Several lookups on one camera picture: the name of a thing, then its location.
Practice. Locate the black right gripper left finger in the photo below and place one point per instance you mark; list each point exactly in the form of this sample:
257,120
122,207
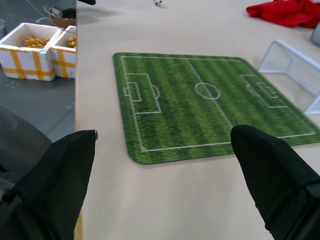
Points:
47,190

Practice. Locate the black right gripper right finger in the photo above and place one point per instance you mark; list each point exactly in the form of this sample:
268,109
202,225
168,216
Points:
275,180

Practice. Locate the green soccer field mat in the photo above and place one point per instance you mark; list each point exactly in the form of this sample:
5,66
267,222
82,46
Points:
200,105

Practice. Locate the white miniature soccer goal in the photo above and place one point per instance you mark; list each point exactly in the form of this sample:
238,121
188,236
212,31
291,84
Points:
292,72

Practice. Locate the small soccer ball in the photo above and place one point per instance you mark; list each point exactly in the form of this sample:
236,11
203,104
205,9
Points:
158,2

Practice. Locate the white foam box yellow tape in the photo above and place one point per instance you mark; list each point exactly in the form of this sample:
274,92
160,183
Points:
65,55
27,52

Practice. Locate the red cloth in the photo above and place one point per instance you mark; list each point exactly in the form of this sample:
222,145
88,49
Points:
287,13

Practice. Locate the brown cardboard box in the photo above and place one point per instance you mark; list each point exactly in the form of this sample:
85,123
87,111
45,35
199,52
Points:
62,21

